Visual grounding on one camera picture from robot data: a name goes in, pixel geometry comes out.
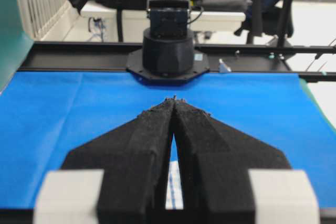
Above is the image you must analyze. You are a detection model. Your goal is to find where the black aluminium frame rail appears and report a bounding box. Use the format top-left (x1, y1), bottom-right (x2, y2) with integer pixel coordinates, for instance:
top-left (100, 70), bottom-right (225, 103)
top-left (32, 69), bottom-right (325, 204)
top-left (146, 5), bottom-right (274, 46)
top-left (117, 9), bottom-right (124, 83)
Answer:
top-left (18, 41), bottom-right (335, 83)

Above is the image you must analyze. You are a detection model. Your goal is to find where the blue table mat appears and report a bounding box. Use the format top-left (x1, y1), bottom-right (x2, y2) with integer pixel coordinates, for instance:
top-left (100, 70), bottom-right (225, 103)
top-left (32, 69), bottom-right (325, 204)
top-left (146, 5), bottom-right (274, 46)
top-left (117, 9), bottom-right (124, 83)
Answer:
top-left (1, 72), bottom-right (335, 208)

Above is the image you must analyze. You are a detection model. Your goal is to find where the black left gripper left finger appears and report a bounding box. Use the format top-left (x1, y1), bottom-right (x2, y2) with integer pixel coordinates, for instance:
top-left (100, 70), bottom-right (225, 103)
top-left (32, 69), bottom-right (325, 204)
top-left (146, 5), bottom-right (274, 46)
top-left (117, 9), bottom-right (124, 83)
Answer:
top-left (61, 99), bottom-right (175, 223)

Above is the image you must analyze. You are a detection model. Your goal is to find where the white blue checked towel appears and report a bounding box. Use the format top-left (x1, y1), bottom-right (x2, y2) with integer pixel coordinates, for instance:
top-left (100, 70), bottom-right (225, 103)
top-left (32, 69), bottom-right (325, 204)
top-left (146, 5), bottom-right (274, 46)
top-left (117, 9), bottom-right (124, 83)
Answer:
top-left (165, 161), bottom-right (184, 210)

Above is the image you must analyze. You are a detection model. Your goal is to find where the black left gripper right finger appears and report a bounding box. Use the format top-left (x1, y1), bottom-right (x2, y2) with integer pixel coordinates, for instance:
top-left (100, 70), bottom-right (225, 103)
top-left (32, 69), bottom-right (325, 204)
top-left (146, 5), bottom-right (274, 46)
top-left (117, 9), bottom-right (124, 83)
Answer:
top-left (173, 100), bottom-right (291, 223)

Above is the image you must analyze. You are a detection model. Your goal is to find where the black office chair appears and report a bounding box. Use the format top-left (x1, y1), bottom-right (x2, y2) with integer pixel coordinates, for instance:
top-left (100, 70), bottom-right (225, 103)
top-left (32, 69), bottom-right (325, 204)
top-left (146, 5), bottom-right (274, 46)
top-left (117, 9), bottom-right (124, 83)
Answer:
top-left (188, 0), bottom-right (302, 46)

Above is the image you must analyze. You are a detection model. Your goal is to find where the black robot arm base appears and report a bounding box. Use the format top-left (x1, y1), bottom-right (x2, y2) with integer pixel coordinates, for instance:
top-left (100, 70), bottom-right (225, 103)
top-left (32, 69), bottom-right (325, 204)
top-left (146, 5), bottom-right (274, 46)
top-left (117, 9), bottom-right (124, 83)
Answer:
top-left (126, 0), bottom-right (210, 82)

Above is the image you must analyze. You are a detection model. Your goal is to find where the green backdrop board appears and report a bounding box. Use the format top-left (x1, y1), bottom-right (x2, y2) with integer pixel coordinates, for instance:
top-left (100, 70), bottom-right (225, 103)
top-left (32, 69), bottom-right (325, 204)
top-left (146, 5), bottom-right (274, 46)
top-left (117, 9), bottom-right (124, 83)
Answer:
top-left (1, 0), bottom-right (34, 91)

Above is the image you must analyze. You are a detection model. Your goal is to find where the white desk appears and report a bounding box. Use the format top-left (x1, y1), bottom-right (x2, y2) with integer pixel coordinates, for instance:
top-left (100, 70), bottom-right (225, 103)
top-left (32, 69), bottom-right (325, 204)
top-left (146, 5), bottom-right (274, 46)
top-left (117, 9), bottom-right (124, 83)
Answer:
top-left (80, 0), bottom-right (246, 31)

